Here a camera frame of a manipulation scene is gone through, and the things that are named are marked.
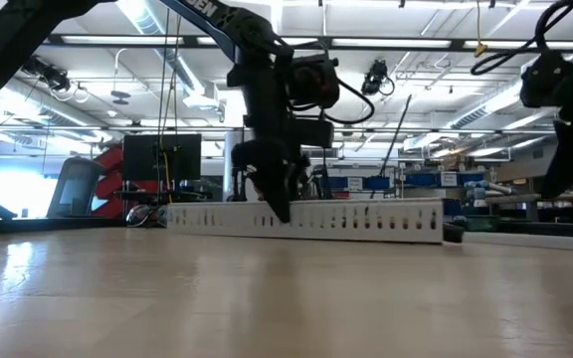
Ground black monitor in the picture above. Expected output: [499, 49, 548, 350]
[121, 133, 202, 183]

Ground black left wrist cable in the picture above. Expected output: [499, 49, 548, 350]
[286, 78, 376, 125]

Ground white pillar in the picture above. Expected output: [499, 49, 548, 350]
[223, 131, 248, 200]

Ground pale blue rolls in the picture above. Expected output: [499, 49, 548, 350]
[464, 179, 519, 208]

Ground yellow hanging hook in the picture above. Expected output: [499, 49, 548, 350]
[473, 0, 490, 59]

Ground red machine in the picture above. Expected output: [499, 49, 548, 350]
[91, 143, 161, 220]

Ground white slotted cable duct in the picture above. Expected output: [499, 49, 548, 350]
[166, 197, 446, 246]

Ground black overhead camera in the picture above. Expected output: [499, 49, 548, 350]
[360, 59, 396, 96]

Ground grey office chair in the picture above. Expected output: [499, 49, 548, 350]
[0, 156, 107, 221]

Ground black overhead frame beam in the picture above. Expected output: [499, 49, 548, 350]
[0, 33, 573, 55]

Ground long blue storage bin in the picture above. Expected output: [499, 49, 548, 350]
[444, 197, 467, 218]

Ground dark tape roll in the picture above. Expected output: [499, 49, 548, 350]
[465, 214, 499, 233]

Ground yellow hanging cable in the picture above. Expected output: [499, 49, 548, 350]
[163, 148, 173, 205]

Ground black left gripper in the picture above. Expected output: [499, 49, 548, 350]
[226, 47, 340, 223]

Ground clear safety glasses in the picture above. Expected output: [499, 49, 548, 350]
[125, 203, 169, 229]

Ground white storage shelf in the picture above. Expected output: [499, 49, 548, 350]
[323, 163, 489, 223]

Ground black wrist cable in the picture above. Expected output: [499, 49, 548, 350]
[286, 78, 376, 125]
[470, 0, 573, 77]

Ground black ceiling-mounted camera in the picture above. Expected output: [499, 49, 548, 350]
[20, 53, 72, 93]

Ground wooden workbench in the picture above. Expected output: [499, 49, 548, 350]
[484, 192, 573, 223]

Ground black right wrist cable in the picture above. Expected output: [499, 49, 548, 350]
[470, 0, 573, 77]

